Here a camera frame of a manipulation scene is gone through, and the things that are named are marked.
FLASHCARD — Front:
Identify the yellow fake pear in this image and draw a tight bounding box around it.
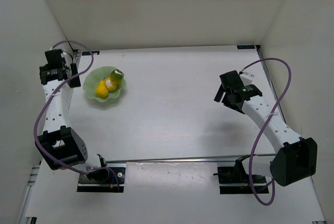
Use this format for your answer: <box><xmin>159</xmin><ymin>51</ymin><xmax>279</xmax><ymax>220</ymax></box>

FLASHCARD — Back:
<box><xmin>95</xmin><ymin>79</ymin><xmax>109</xmax><ymax>98</ymax></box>

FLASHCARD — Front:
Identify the yellow peeled fake lemon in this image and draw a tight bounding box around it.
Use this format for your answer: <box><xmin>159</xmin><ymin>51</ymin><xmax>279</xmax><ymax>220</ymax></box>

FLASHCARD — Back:
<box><xmin>105</xmin><ymin>78</ymin><xmax>117</xmax><ymax>92</ymax></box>

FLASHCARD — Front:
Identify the green peeled fake lime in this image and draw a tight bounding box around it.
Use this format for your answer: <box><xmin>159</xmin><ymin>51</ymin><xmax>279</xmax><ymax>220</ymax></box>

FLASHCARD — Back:
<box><xmin>110</xmin><ymin>69</ymin><xmax>124</xmax><ymax>85</ymax></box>

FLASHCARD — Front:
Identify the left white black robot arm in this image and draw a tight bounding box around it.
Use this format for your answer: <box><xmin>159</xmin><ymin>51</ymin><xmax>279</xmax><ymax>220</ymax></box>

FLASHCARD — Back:
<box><xmin>34</xmin><ymin>64</ymin><xmax>99</xmax><ymax>176</ymax></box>

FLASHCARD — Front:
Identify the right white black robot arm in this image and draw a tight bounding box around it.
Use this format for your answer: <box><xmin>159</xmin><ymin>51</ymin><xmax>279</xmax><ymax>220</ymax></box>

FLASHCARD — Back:
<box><xmin>214</xmin><ymin>85</ymin><xmax>317</xmax><ymax>186</ymax></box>

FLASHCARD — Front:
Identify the green wavy glass bowl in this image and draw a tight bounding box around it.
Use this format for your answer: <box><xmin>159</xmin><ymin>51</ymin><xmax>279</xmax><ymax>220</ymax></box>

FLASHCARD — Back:
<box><xmin>83</xmin><ymin>66</ymin><xmax>126</xmax><ymax>102</ymax></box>

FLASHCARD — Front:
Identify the left blue label sticker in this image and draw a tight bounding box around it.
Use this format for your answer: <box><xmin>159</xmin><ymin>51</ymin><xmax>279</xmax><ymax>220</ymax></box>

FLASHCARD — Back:
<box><xmin>81</xmin><ymin>51</ymin><xmax>100</xmax><ymax>56</ymax></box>

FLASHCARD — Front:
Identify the blue label sticker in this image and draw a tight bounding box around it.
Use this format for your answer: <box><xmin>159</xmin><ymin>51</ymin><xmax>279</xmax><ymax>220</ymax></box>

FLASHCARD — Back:
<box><xmin>236</xmin><ymin>45</ymin><xmax>255</xmax><ymax>50</ymax></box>
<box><xmin>81</xmin><ymin>51</ymin><xmax>100</xmax><ymax>56</ymax></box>

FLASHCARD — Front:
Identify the right blue label sticker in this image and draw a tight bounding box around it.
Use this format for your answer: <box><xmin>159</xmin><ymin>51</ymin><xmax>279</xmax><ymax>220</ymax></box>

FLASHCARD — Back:
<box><xmin>236</xmin><ymin>45</ymin><xmax>255</xmax><ymax>50</ymax></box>

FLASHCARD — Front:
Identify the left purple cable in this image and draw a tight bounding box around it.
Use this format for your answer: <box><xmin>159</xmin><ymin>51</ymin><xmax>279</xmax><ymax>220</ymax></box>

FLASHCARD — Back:
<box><xmin>34</xmin><ymin>40</ymin><xmax>121</xmax><ymax>191</ymax></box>

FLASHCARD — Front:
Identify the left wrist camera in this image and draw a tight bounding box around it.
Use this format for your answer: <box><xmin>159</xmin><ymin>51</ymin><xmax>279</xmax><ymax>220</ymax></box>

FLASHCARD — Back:
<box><xmin>44</xmin><ymin>49</ymin><xmax>66</xmax><ymax>69</ymax></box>

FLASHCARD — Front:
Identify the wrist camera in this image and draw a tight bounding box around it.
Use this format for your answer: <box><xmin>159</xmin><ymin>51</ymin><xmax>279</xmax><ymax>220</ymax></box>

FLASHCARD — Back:
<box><xmin>220</xmin><ymin>70</ymin><xmax>255</xmax><ymax>93</ymax></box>
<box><xmin>44</xmin><ymin>49</ymin><xmax>66</xmax><ymax>69</ymax></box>

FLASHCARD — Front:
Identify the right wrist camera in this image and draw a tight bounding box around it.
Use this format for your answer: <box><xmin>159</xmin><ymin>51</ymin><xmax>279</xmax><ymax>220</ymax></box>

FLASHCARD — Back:
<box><xmin>220</xmin><ymin>70</ymin><xmax>255</xmax><ymax>93</ymax></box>

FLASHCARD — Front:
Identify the front aluminium rail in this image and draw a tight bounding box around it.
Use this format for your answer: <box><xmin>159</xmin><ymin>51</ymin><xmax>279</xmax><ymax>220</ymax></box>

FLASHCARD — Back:
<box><xmin>106</xmin><ymin>153</ymin><xmax>277</xmax><ymax>164</ymax></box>

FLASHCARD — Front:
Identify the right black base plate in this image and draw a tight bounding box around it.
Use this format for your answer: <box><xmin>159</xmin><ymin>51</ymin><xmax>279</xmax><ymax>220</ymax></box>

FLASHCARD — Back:
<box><xmin>213</xmin><ymin>155</ymin><xmax>269</xmax><ymax>195</ymax></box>

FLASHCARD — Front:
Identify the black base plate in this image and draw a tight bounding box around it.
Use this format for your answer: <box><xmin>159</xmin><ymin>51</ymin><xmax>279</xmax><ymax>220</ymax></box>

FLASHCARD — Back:
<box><xmin>77</xmin><ymin>163</ymin><xmax>126</xmax><ymax>193</ymax></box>
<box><xmin>213</xmin><ymin>155</ymin><xmax>269</xmax><ymax>195</ymax></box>

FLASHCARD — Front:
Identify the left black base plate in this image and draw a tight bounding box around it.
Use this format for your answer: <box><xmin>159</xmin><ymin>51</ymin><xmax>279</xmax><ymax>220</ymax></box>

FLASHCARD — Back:
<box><xmin>77</xmin><ymin>163</ymin><xmax>126</xmax><ymax>193</ymax></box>

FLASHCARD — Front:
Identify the left aluminium frame rail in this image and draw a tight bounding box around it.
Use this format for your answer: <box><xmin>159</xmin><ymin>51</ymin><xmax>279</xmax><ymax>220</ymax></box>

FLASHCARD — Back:
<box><xmin>18</xmin><ymin>49</ymin><xmax>82</xmax><ymax>224</ymax></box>

